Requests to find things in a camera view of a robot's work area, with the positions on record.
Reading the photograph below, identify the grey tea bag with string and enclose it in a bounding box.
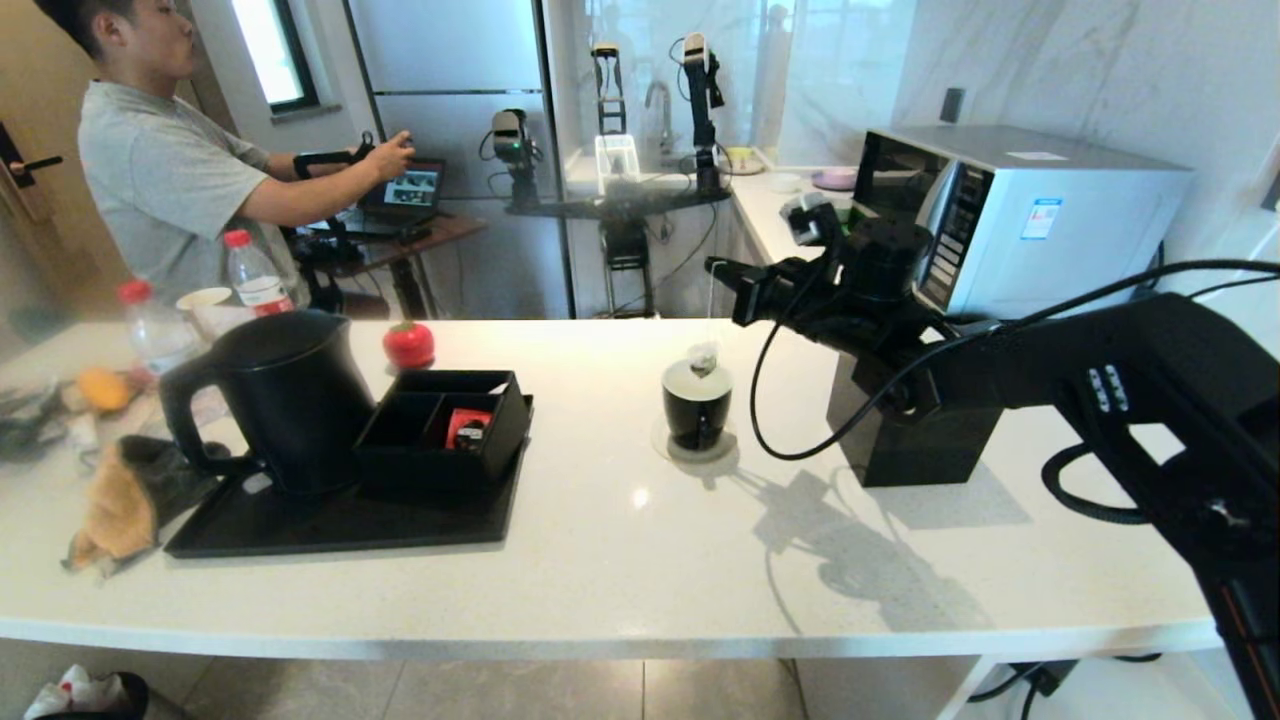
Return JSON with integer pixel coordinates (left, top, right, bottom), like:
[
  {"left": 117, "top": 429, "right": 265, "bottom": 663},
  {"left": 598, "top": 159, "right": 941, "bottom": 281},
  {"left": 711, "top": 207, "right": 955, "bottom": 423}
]
[{"left": 684, "top": 262, "right": 723, "bottom": 381}]

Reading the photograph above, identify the black electric kettle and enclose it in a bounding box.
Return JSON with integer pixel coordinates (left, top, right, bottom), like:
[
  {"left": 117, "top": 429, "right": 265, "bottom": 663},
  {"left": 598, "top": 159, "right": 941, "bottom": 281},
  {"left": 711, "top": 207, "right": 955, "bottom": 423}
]
[{"left": 160, "top": 310, "right": 377, "bottom": 498}]

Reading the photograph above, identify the black cup white inside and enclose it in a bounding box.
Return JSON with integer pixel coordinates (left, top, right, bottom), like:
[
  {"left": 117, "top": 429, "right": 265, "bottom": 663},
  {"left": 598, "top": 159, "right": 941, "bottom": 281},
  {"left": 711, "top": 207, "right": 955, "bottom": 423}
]
[{"left": 661, "top": 358, "right": 734, "bottom": 451}]

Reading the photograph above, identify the round clear coaster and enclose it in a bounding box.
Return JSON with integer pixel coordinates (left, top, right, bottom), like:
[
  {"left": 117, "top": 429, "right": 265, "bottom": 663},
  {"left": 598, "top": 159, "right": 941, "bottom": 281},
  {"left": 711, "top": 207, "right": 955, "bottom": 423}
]
[{"left": 651, "top": 415, "right": 738, "bottom": 464}]

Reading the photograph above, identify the chrome faucet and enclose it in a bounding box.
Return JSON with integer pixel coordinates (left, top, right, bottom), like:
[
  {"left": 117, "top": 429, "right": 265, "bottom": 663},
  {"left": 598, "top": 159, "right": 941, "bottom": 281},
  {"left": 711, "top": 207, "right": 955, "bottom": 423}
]
[{"left": 645, "top": 80, "right": 676, "bottom": 156}]

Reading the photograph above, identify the black tissue box white lid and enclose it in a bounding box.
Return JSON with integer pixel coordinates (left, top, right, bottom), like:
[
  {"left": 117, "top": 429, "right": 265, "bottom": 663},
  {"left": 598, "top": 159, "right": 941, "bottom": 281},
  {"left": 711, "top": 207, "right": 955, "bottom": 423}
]
[{"left": 826, "top": 345, "right": 1006, "bottom": 488}]

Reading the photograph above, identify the silver microwave oven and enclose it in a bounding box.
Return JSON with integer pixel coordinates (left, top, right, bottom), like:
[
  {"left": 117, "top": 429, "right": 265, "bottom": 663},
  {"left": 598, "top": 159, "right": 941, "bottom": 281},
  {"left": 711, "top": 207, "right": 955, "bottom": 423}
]
[{"left": 846, "top": 124, "right": 1193, "bottom": 321}]

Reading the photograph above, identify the brown wooden desk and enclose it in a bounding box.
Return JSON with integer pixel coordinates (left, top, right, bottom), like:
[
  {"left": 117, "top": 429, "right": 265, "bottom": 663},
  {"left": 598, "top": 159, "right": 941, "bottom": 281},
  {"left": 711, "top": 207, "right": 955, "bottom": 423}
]
[{"left": 310, "top": 213, "right": 489, "bottom": 321}]

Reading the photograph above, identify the black compartment organizer box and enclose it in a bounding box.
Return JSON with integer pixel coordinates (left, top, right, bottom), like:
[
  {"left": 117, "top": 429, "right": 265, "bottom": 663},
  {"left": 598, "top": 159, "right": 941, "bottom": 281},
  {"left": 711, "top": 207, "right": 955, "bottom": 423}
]
[{"left": 355, "top": 371, "right": 533, "bottom": 499}]

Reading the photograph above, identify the red packet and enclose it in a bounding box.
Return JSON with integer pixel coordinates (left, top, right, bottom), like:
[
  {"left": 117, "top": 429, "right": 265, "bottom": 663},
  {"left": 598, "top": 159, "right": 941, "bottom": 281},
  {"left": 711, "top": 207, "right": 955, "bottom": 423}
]
[{"left": 447, "top": 410, "right": 495, "bottom": 453}]

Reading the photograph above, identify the black laptop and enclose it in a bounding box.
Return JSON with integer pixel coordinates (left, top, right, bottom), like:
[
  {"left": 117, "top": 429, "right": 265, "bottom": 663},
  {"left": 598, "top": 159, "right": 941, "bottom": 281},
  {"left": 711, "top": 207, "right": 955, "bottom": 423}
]
[{"left": 360, "top": 158, "right": 448, "bottom": 236}]

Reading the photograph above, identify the red tomato shaped timer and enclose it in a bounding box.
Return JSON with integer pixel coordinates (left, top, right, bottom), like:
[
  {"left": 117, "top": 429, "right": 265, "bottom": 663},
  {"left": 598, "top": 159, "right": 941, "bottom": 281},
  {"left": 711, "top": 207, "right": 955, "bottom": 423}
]
[{"left": 382, "top": 321, "right": 436, "bottom": 371}]

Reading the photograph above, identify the steel refrigerator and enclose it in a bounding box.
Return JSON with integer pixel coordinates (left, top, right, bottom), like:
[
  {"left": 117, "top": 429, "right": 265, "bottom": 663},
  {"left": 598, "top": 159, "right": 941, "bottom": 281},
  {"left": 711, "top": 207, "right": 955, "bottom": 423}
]
[{"left": 340, "top": 0, "right": 576, "bottom": 321}]

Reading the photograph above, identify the black serving tray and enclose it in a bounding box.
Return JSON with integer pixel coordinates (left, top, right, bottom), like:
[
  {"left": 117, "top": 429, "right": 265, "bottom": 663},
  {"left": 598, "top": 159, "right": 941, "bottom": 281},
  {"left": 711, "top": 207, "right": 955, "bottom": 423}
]
[{"left": 165, "top": 395, "right": 534, "bottom": 559}]

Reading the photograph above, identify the plastic water bottle red cap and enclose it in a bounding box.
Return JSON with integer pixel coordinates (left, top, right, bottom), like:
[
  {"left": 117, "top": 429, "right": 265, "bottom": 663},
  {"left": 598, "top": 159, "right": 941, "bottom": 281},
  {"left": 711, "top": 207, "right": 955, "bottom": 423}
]
[
  {"left": 118, "top": 282, "right": 204, "bottom": 376},
  {"left": 222, "top": 230, "right": 293, "bottom": 316}
]

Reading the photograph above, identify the window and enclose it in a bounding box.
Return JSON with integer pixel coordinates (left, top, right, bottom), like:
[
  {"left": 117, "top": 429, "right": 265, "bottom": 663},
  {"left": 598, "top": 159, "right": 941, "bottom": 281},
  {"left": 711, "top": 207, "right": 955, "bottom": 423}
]
[{"left": 230, "top": 0, "right": 321, "bottom": 113}]

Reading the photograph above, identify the white paper cup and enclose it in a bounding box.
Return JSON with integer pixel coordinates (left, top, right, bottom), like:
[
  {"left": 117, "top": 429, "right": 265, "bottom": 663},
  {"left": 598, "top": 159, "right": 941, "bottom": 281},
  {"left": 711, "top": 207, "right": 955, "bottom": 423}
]
[{"left": 176, "top": 288, "right": 251, "bottom": 336}]

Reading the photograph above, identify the person in grey t-shirt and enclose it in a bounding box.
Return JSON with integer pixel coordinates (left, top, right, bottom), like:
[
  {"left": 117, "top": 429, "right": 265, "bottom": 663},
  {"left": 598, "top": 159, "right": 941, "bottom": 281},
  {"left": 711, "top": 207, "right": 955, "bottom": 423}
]
[{"left": 35, "top": 0, "right": 416, "bottom": 311}]

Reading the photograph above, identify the brown black oven mitt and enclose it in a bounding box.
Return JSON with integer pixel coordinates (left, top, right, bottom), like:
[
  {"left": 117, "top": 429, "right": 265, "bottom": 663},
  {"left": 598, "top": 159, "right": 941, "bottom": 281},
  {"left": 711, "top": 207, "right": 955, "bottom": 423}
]
[{"left": 65, "top": 435, "right": 241, "bottom": 579}]

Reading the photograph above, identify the dark clutter pile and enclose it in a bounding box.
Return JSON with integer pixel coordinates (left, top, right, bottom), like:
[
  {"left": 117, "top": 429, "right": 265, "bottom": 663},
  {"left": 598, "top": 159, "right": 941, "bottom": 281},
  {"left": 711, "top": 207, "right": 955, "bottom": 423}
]
[{"left": 0, "top": 385, "right": 86, "bottom": 466}]

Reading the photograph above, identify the black trash bin with paper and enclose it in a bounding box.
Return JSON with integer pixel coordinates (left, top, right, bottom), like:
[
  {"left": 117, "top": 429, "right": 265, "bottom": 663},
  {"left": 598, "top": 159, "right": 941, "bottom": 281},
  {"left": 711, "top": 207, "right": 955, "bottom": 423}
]
[{"left": 22, "top": 665, "right": 151, "bottom": 720}]

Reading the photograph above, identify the white wire rack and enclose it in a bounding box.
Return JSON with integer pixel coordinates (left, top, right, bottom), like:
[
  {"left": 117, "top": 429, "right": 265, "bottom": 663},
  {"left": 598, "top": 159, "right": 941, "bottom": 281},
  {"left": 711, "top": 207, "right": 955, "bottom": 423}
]
[{"left": 595, "top": 133, "right": 641, "bottom": 196}]

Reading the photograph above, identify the black camera with green light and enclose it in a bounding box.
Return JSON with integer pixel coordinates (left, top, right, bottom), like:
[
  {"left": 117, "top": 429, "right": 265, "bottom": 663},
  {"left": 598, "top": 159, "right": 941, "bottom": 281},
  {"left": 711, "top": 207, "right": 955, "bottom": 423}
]
[{"left": 485, "top": 108, "right": 541, "bottom": 209}]

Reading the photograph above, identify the black adapter cable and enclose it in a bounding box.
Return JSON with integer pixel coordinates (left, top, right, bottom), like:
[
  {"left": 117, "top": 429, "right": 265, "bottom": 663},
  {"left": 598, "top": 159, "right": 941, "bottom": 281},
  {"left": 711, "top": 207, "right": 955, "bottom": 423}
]
[{"left": 965, "top": 650, "right": 1166, "bottom": 720}]

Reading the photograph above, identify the black door handle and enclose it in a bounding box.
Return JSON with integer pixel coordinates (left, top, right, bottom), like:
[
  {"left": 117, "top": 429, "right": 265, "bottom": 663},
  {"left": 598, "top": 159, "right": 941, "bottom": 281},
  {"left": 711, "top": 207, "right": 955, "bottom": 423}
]
[{"left": 0, "top": 120, "right": 63, "bottom": 191}]

